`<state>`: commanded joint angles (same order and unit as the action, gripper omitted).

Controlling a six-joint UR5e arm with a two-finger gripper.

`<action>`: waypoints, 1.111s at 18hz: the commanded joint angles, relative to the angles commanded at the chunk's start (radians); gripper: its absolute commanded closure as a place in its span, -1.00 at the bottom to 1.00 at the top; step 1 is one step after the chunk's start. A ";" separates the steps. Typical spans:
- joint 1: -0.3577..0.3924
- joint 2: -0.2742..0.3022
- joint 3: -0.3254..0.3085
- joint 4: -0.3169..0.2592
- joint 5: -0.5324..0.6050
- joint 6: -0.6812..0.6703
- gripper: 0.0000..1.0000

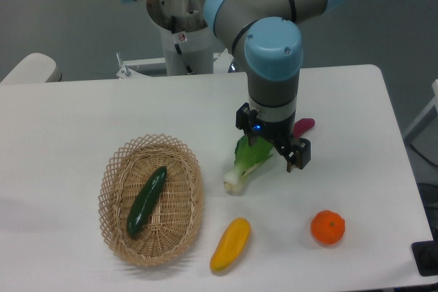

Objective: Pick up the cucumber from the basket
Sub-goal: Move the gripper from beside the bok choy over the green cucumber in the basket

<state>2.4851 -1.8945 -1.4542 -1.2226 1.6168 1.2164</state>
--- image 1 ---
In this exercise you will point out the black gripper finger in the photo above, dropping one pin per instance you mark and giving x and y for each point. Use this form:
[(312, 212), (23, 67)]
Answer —
[(296, 152), (246, 120)]

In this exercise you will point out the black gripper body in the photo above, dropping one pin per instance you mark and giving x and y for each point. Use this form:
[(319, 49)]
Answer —
[(280, 132)]

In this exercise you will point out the green cucumber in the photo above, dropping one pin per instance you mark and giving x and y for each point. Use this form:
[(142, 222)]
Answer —
[(145, 201)]

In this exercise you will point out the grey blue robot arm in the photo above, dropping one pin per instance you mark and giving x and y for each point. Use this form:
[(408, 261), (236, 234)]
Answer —
[(264, 39)]

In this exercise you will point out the woven wicker basket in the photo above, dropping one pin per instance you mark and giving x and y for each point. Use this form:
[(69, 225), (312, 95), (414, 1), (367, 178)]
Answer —
[(174, 223)]

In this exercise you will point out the purple sweet potato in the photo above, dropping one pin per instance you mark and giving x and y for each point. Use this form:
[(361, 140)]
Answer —
[(302, 126)]

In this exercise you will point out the green bok choy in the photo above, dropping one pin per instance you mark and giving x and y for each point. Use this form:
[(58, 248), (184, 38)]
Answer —
[(247, 160)]

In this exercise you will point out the orange tangerine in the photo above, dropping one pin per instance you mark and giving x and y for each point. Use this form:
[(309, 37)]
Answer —
[(328, 227)]

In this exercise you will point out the yellow mango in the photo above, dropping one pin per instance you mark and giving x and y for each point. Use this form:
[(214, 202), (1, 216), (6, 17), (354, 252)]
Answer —
[(232, 243)]

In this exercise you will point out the white furniture at right edge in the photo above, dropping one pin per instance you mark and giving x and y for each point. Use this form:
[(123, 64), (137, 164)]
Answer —
[(423, 119)]

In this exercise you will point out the black device at table edge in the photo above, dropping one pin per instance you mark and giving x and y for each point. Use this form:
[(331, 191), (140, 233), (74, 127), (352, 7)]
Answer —
[(425, 255)]

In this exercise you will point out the white chair armrest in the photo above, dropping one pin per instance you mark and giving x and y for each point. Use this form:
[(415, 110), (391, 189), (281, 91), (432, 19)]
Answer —
[(34, 68)]

